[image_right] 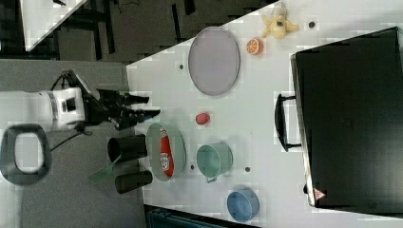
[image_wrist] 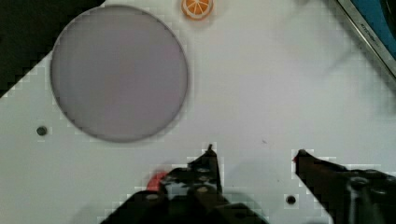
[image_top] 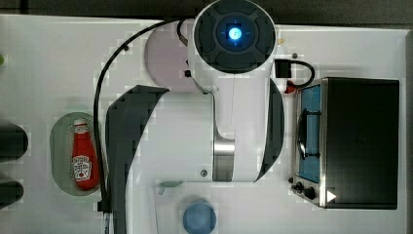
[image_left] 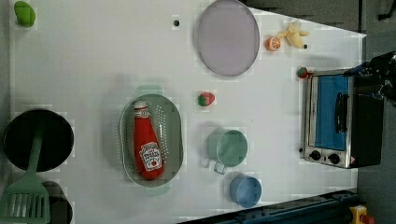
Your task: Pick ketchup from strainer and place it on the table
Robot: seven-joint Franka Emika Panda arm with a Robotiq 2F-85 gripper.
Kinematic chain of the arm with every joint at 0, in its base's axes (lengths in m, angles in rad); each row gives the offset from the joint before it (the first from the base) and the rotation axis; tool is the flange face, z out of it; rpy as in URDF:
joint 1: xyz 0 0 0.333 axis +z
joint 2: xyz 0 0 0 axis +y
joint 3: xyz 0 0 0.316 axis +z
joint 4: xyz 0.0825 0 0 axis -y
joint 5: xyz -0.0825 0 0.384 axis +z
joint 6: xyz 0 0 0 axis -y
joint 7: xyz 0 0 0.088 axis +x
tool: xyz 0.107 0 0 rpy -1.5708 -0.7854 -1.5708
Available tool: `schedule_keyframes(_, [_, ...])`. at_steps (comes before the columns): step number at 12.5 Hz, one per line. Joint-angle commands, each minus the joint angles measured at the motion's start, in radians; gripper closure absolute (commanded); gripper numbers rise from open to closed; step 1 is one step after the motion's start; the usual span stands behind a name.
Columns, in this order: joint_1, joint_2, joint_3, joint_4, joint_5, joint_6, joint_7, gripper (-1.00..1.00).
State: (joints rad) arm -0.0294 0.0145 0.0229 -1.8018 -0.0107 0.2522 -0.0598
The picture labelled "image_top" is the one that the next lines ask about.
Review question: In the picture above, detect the red ketchup bottle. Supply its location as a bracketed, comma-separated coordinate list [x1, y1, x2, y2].
[71, 118, 99, 190]

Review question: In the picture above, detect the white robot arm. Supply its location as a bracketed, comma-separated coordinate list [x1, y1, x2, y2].
[105, 0, 284, 234]

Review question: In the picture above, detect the green oval strainer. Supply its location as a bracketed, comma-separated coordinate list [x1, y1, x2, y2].
[50, 112, 101, 196]

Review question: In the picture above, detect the grey round plate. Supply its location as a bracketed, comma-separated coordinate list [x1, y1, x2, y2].
[144, 19, 198, 93]

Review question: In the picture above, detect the blue bowl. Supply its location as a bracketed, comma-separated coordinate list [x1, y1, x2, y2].
[182, 199, 217, 234]

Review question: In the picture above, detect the black toaster oven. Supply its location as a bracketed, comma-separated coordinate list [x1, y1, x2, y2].
[289, 77, 399, 210]

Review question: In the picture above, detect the upper black cylinder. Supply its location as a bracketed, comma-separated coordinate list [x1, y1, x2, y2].
[0, 124, 28, 162]

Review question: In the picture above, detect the black cylinder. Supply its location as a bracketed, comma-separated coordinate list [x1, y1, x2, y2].
[0, 124, 28, 162]
[0, 181, 24, 209]

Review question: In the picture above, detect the lower black cylinder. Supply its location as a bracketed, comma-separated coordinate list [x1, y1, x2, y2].
[0, 181, 24, 209]

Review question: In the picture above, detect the green cup with handle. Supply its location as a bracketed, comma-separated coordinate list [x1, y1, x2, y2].
[158, 181, 182, 195]

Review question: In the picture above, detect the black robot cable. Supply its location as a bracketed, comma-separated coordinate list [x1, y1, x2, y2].
[93, 18, 183, 214]

